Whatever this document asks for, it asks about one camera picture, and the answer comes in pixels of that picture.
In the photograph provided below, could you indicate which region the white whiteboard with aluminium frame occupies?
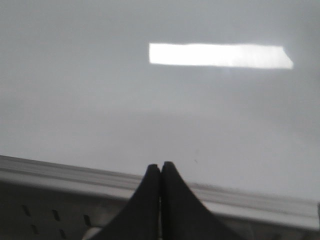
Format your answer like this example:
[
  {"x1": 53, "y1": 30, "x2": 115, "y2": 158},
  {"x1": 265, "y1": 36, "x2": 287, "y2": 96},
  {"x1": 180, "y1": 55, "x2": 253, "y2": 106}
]
[{"x1": 0, "y1": 0, "x2": 320, "y2": 230}]

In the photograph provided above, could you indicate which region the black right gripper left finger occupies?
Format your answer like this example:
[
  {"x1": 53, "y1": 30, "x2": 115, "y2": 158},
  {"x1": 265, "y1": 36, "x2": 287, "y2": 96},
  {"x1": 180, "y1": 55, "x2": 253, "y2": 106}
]
[{"x1": 91, "y1": 164, "x2": 160, "y2": 240}]

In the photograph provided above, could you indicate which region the white perforated metal panel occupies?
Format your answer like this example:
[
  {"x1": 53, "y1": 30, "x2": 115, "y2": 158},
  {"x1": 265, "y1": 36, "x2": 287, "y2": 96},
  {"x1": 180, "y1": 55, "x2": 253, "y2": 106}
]
[{"x1": 0, "y1": 182, "x2": 320, "y2": 240}]

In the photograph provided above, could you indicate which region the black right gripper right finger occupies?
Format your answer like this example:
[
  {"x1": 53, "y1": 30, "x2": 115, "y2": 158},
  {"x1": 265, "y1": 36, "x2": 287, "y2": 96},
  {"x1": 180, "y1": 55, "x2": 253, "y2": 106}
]
[{"x1": 161, "y1": 161, "x2": 240, "y2": 240}]

